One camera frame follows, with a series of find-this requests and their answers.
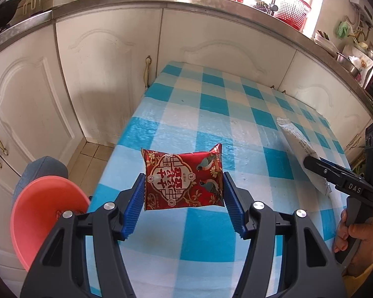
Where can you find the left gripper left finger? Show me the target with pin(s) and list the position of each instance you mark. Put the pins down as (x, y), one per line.
(134, 206)

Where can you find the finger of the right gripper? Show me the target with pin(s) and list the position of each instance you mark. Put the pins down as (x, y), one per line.
(335, 175)
(334, 168)

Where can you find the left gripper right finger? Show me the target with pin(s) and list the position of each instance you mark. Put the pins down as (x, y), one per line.
(237, 203)

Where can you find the red snack packet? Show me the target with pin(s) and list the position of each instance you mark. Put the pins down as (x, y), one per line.
(183, 180)

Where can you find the white paper bag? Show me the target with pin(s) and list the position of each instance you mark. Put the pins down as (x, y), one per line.
(302, 148)

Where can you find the kitchen faucet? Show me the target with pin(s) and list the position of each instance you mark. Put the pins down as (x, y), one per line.
(272, 8)

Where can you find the person's right hand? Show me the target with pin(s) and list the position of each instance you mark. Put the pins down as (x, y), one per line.
(362, 232)

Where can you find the blue checkered tablecloth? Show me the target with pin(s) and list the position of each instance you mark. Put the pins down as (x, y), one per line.
(195, 252)

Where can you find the pink plastic bucket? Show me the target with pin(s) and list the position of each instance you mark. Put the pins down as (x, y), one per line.
(37, 209)

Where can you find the blue denim stool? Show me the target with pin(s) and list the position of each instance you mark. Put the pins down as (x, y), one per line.
(44, 166)

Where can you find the steel bowl on counter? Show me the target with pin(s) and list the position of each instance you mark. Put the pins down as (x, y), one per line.
(347, 65)

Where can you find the red plastic basket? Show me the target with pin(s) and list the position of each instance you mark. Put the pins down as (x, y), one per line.
(293, 12)

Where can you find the black wok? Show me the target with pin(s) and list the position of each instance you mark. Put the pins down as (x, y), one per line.
(7, 12)

